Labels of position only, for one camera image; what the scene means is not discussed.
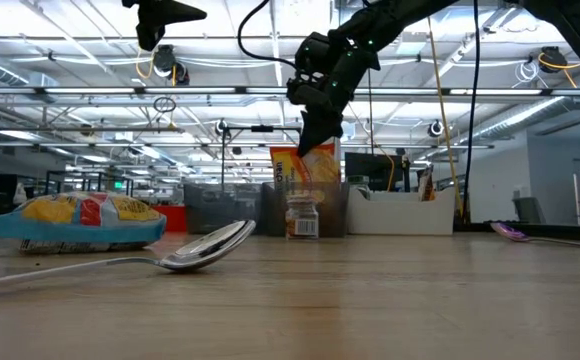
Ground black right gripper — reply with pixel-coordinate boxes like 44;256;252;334
287;29;381;157

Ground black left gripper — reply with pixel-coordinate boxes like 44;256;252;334
122;0;208;52

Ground orange ramen packet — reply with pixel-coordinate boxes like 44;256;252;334
269;143;342;201

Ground small glass jar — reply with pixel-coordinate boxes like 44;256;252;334
284;191;320;240

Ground brown snack pouch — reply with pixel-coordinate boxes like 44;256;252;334
416;164;437;203

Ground silver spoon orange handle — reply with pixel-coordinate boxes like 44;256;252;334
0;217;258;295

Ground purple-bowl spoon teal handle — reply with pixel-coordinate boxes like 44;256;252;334
490;220;580;252

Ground blue-edged ramen packet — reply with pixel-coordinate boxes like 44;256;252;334
0;189;168;254

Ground dark grey translucent bin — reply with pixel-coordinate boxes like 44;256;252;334
183;181;265;235
261;180;350;238

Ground white plastic bin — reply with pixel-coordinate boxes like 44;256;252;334
344;185;457;236

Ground grey chair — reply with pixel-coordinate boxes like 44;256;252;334
511;195;547;225

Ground black cable with coil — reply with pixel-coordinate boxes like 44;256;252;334
366;67;377;156

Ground distant black rig frame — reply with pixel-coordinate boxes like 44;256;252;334
221;123;303;183

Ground yellow hanging cable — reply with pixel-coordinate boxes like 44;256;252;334
425;14;466;219

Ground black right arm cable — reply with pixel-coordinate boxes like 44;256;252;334
461;0;481;224

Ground silver ventilation duct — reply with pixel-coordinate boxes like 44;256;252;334
457;93;580;147

